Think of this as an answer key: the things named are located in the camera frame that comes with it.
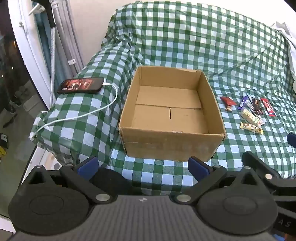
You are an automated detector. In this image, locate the brown cardboard box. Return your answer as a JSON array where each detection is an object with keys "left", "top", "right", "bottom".
[{"left": 118, "top": 65, "right": 227, "bottom": 162}]

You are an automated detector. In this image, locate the green checked blanket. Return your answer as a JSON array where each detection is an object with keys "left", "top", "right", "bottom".
[{"left": 30, "top": 0, "right": 296, "bottom": 197}]

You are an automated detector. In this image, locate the red square snack packet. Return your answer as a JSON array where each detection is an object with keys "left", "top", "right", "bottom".
[{"left": 220, "top": 96, "right": 237, "bottom": 107}]

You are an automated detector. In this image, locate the grey curtain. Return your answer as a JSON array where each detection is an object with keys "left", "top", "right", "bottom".
[{"left": 35, "top": 0, "right": 85, "bottom": 78}]

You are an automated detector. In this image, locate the white green snack packet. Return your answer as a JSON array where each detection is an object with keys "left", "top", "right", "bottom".
[{"left": 240, "top": 108, "right": 264, "bottom": 127}]

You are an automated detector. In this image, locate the black garment steamer with hose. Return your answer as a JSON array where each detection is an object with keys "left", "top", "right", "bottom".
[{"left": 31, "top": 0, "right": 57, "bottom": 110}]

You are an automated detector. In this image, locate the white window frame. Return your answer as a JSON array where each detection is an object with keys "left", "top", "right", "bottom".
[{"left": 8, "top": 0, "right": 56, "bottom": 109}]

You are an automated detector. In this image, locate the black smartphone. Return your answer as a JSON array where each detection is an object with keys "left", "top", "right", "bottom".
[{"left": 57, "top": 77, "right": 105, "bottom": 94}]

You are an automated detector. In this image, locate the light blue snack stick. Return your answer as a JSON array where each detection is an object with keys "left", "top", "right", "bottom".
[{"left": 245, "top": 93, "right": 256, "bottom": 110}]

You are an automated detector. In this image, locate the yellow snack packet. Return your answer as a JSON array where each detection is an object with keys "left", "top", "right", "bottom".
[{"left": 239, "top": 122, "right": 264, "bottom": 135}]

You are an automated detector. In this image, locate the red snack bar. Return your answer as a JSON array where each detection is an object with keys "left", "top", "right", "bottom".
[{"left": 260, "top": 97, "right": 277, "bottom": 117}]

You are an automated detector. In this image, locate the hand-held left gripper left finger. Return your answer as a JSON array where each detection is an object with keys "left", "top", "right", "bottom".
[{"left": 22, "top": 156, "right": 116, "bottom": 204}]

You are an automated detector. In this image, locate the purple snack bar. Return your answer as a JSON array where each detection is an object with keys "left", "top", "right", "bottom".
[{"left": 237, "top": 96, "right": 250, "bottom": 110}]

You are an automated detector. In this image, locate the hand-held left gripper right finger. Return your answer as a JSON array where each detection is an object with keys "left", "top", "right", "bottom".
[{"left": 172, "top": 157, "right": 274, "bottom": 204}]

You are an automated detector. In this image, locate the dark brown chocolate bar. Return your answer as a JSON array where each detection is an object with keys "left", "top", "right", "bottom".
[{"left": 252, "top": 98, "right": 264, "bottom": 115}]

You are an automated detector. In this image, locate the white charging cable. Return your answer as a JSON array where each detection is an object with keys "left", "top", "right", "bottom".
[{"left": 29, "top": 82, "right": 119, "bottom": 141}]

